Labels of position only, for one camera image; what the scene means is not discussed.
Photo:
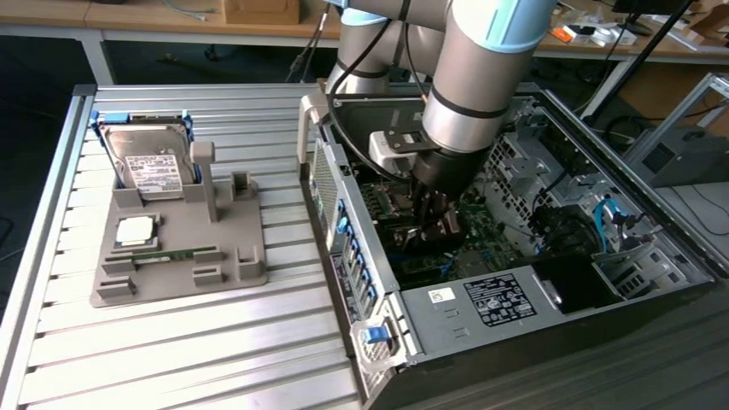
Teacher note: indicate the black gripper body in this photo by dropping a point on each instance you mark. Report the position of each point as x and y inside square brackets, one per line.
[449, 175]

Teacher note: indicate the graphics card with metal bracket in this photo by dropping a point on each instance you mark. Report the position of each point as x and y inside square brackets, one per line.
[409, 239]

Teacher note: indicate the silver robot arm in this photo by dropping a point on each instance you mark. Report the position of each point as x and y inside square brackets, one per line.
[466, 85]

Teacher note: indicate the CPU socket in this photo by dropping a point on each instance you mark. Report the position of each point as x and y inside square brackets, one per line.
[395, 200]

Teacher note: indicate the green motherboard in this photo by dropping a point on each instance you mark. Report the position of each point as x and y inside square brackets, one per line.
[495, 230]

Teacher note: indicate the silver chipset heatsink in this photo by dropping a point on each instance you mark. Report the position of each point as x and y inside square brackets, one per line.
[478, 265]

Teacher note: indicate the large silver disk bay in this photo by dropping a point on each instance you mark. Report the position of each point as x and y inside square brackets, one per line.
[529, 171]

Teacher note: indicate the silver power supply unit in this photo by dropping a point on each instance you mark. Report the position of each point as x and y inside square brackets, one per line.
[449, 324]

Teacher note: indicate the blue case latch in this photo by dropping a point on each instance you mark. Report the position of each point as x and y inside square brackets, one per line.
[375, 334]

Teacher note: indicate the small silver disk bay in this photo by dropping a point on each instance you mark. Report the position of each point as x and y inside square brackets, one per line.
[631, 273]

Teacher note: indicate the open black PC case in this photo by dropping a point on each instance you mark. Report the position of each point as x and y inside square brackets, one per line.
[511, 363]

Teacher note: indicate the cluttered wooden desk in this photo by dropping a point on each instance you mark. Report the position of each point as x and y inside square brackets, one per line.
[591, 51]

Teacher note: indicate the small orange box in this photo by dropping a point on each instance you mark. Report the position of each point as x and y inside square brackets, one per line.
[565, 34]

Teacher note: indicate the grey computer tower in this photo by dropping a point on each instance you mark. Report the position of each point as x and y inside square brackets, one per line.
[683, 158]

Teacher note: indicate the black tripod pole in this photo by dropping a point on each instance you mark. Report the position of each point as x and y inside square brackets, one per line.
[637, 60]

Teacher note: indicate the white box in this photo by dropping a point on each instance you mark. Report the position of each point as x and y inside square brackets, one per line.
[614, 37]

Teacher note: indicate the green RAM stick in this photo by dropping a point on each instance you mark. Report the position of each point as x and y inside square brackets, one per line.
[165, 256]

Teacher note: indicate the grey parts rack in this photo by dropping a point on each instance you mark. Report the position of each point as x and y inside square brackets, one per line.
[170, 282]

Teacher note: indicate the black monitor with stand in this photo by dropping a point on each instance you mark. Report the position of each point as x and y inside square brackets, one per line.
[638, 26]

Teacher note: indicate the hard disk with blue carrier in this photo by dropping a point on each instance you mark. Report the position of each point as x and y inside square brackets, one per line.
[148, 162]

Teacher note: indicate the silver CPU chip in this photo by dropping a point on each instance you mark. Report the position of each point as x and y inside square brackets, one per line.
[134, 232]

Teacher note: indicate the brown cardboard box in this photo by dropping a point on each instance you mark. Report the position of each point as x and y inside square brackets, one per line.
[256, 10]

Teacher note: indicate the brown cardboard piece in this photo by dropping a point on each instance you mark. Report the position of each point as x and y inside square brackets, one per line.
[711, 23]

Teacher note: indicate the wooden desk with grey legs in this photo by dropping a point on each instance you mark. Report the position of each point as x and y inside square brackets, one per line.
[56, 17]

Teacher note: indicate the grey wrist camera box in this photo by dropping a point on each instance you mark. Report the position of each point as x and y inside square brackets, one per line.
[386, 154]

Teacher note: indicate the aluminium profile frame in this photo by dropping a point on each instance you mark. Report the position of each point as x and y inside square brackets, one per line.
[686, 102]

